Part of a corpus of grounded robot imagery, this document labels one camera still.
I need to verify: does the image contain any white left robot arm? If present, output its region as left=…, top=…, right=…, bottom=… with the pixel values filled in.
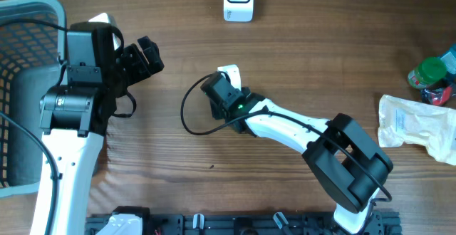
left=31, top=21, right=164, bottom=234

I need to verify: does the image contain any white barcode scanner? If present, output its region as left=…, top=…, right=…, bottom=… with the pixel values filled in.
left=223, top=0, right=255, bottom=23

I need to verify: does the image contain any green lid jar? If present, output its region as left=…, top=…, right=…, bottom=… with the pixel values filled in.
left=408, top=57, right=447, bottom=90

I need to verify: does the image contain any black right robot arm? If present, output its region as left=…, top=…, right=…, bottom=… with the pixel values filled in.
left=201, top=71, right=393, bottom=234

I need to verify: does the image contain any black orange hex wrench pack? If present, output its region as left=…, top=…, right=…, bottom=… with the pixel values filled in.
left=420, top=83, right=455, bottom=106

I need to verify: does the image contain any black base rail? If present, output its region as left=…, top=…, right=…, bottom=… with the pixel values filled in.
left=84, top=211, right=403, bottom=235

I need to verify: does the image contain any black camera cable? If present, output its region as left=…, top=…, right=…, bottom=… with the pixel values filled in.
left=180, top=71, right=393, bottom=235

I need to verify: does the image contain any dark grey plastic basket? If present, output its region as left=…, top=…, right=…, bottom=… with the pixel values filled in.
left=1, top=0, right=66, bottom=198

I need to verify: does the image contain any blue mouthwash bottle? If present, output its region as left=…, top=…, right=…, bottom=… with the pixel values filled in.
left=440, top=45, right=456, bottom=83

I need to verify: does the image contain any beige nut snack pouch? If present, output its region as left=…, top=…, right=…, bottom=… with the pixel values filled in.
left=378, top=95, right=455, bottom=165

